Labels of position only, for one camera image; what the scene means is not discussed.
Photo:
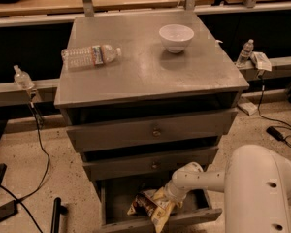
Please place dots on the grey top drawer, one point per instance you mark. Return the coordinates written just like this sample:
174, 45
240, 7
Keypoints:
150, 130

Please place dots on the black power adapter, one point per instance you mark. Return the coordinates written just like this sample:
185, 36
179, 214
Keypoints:
7, 210
276, 134

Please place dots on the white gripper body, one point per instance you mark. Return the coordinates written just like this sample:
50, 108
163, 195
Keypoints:
172, 191

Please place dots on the small clear bottle left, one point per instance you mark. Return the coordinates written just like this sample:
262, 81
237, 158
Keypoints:
22, 79

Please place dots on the black power adapter right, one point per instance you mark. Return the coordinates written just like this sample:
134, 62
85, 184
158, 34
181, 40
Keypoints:
276, 134

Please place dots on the white block on floor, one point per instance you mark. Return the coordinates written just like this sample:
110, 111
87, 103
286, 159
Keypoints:
246, 106

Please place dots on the white packet on rail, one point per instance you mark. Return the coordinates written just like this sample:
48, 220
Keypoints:
261, 61

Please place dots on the grey wooden drawer cabinet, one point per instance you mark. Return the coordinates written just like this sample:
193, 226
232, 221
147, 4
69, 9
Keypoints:
147, 80

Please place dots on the black post on floor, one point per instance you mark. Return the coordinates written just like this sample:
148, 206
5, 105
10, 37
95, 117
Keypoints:
57, 211

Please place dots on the white ceramic bowl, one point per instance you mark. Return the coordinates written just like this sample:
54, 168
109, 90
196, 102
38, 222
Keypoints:
176, 37

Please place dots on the grey open bottom drawer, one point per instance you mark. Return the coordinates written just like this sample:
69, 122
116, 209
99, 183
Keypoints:
117, 195

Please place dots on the clear plastic water bottle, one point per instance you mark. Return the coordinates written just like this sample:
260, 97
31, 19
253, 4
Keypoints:
91, 56

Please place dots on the brown chip bag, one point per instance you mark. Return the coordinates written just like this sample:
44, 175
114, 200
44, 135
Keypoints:
158, 211

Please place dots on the grey middle drawer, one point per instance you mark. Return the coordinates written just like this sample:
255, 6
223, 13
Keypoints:
148, 163

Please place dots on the black power adapter left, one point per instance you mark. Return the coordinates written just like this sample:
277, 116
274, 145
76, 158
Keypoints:
7, 210

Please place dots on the small water bottle right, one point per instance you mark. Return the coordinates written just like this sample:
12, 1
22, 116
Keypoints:
245, 53

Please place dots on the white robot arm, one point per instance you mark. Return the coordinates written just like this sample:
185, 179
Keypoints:
256, 184

